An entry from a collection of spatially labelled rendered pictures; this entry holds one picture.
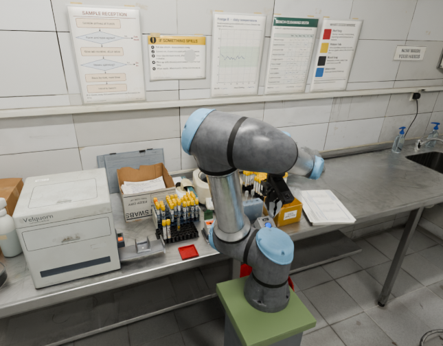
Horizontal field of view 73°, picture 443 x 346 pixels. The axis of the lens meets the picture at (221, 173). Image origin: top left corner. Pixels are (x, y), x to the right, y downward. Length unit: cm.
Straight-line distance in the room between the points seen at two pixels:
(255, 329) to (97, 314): 113
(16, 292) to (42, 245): 21
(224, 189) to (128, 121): 95
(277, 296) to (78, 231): 67
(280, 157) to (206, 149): 16
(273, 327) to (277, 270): 17
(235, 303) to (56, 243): 61
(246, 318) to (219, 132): 60
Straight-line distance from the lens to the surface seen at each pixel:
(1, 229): 137
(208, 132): 65
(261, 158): 62
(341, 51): 209
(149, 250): 121
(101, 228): 110
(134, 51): 155
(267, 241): 91
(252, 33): 172
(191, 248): 127
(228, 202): 80
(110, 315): 190
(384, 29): 234
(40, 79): 158
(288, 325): 102
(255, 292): 101
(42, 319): 201
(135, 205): 142
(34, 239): 112
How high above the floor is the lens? 170
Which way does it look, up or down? 26 degrees down
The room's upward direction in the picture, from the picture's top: 2 degrees clockwise
